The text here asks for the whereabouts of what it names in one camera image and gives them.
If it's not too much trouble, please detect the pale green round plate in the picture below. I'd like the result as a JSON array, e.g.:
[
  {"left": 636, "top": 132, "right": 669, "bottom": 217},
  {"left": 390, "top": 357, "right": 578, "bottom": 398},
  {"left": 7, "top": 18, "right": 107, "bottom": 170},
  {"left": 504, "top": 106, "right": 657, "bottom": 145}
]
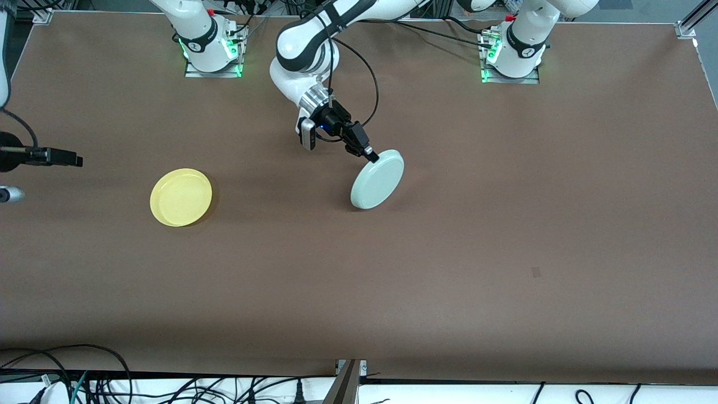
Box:
[{"left": 350, "top": 149, "right": 404, "bottom": 210}]

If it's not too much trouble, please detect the yellow round plate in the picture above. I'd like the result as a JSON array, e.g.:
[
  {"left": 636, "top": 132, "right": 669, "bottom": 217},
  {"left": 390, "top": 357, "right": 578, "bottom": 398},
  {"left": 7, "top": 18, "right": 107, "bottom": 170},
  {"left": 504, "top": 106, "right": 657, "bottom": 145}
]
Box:
[{"left": 150, "top": 168, "right": 213, "bottom": 227}]

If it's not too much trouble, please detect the brown table cloth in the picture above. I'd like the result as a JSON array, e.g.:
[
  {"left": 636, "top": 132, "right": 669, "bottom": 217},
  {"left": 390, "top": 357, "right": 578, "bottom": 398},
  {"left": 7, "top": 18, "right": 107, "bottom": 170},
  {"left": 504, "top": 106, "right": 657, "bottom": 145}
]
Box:
[{"left": 0, "top": 11, "right": 718, "bottom": 385}]

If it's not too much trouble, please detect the aluminium profile beam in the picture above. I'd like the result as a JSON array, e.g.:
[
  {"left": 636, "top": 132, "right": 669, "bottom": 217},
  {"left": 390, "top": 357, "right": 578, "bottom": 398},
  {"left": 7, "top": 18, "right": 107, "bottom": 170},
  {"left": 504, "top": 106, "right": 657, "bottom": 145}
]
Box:
[{"left": 323, "top": 359, "right": 368, "bottom": 404}]

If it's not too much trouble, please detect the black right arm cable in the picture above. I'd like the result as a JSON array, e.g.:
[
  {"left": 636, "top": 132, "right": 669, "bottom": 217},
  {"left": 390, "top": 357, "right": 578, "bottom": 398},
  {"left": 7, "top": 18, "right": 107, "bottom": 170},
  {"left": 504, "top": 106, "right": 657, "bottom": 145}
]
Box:
[{"left": 0, "top": 108, "right": 39, "bottom": 149}]

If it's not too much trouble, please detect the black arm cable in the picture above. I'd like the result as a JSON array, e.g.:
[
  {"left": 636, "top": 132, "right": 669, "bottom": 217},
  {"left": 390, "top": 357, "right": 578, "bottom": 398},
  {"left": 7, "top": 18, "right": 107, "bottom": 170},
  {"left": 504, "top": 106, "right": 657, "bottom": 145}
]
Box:
[
  {"left": 314, "top": 10, "right": 380, "bottom": 127},
  {"left": 0, "top": 108, "right": 39, "bottom": 149}
]

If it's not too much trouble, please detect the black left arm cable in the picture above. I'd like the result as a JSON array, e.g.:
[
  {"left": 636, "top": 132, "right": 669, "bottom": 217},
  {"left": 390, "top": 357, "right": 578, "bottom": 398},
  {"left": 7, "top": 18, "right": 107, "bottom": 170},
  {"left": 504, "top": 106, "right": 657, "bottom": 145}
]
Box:
[{"left": 314, "top": 10, "right": 380, "bottom": 127}]

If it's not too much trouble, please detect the long thin black cable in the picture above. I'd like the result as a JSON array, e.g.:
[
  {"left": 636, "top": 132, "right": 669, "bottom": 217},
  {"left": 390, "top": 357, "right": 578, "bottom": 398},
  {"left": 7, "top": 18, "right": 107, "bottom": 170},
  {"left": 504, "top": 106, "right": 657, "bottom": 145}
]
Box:
[{"left": 393, "top": 21, "right": 494, "bottom": 47}]

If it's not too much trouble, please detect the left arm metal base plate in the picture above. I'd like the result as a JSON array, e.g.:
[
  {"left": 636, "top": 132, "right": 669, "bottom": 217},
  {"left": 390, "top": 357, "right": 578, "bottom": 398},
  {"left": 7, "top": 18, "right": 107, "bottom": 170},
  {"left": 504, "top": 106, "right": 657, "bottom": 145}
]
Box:
[{"left": 480, "top": 31, "right": 541, "bottom": 85}]

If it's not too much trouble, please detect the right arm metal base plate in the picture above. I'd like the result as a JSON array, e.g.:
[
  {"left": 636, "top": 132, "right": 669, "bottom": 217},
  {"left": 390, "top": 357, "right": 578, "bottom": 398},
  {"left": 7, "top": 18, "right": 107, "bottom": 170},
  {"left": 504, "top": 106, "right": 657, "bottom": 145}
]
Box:
[{"left": 185, "top": 25, "right": 244, "bottom": 79}]

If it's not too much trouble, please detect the short thin black cable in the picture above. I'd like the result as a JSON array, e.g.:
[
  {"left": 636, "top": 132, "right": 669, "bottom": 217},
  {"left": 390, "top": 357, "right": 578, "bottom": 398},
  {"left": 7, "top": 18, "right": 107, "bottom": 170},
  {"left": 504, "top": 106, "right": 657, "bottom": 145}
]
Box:
[{"left": 440, "top": 16, "right": 489, "bottom": 35}]

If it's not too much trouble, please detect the large black cable loop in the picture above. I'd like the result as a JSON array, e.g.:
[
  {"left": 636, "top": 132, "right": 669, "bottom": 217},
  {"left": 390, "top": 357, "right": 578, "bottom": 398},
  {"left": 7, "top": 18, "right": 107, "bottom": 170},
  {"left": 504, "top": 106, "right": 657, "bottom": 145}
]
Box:
[{"left": 0, "top": 344, "right": 133, "bottom": 404}]

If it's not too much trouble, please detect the small black cable loop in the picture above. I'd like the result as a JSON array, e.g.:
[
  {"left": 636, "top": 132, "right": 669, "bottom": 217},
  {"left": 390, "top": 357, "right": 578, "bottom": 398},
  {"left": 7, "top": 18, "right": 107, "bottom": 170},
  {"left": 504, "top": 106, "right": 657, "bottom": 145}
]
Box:
[{"left": 0, "top": 349, "right": 76, "bottom": 404}]

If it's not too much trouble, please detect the green cable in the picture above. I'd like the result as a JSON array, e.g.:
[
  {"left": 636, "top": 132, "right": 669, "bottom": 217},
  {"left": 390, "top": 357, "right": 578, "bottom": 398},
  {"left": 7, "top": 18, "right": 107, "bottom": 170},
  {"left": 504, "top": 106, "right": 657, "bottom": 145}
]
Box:
[{"left": 70, "top": 370, "right": 90, "bottom": 404}]

